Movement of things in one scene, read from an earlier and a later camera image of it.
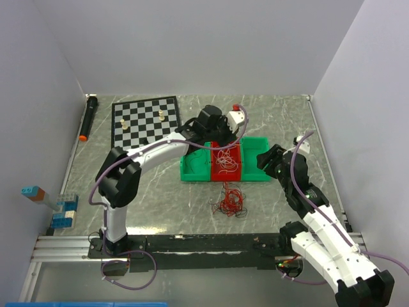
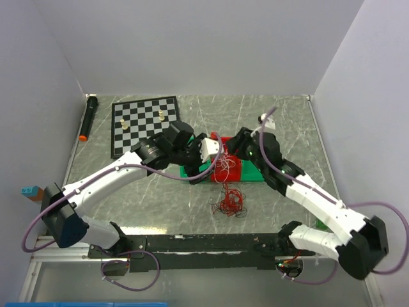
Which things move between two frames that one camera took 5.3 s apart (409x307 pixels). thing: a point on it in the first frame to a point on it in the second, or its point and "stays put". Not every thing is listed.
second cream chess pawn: x=124 y=126 stays put
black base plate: x=200 y=252 stays put
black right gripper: x=275 y=153 to x=240 y=141
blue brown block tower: x=32 y=192 stays put
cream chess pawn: x=161 y=117 stays put
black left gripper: x=230 y=135 to x=196 y=146
